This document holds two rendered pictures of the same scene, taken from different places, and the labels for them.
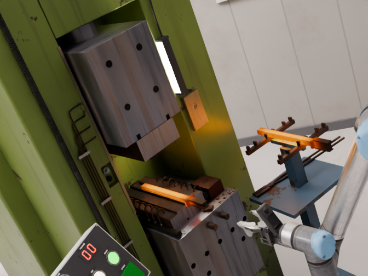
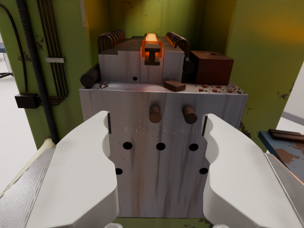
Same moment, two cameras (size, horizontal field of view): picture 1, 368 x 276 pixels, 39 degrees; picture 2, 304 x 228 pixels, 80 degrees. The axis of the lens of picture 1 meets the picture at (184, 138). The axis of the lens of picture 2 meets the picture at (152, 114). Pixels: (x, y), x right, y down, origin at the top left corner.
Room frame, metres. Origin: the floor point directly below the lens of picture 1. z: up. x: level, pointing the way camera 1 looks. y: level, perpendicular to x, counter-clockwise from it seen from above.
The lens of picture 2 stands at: (1.57, -0.17, 1.06)
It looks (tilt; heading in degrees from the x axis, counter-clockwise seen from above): 27 degrees down; 32
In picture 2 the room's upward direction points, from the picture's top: 2 degrees clockwise
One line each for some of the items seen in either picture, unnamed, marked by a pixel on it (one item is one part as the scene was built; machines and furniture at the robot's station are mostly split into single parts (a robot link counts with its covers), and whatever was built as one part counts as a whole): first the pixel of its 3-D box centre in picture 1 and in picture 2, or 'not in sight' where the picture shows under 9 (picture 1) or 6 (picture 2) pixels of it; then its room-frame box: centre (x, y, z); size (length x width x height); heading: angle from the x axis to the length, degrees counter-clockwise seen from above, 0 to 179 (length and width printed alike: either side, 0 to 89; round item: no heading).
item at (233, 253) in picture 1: (184, 238); (156, 118); (2.14, 0.17, 0.69); 0.56 x 0.38 x 0.45; 34
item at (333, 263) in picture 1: (323, 265); not in sight; (1.42, -0.29, 0.86); 0.12 x 0.09 x 0.12; 150
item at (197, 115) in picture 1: (195, 110); not in sight; (2.21, -0.09, 1.27); 0.09 x 0.02 x 0.17; 124
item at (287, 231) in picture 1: (293, 234); not in sight; (1.49, -0.23, 0.98); 0.10 x 0.05 x 0.09; 124
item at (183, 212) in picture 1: (159, 201); (144, 51); (2.11, 0.21, 0.96); 0.42 x 0.20 x 0.09; 34
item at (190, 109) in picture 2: (224, 216); (189, 115); (1.93, -0.04, 0.87); 0.04 x 0.03 x 0.03; 34
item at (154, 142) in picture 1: (130, 133); not in sight; (2.11, 0.21, 1.32); 0.42 x 0.20 x 0.10; 34
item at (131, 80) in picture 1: (115, 78); not in sight; (2.13, 0.18, 1.56); 0.42 x 0.39 x 0.40; 34
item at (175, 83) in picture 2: (208, 208); (174, 85); (1.95, 0.01, 0.92); 0.04 x 0.03 x 0.01; 68
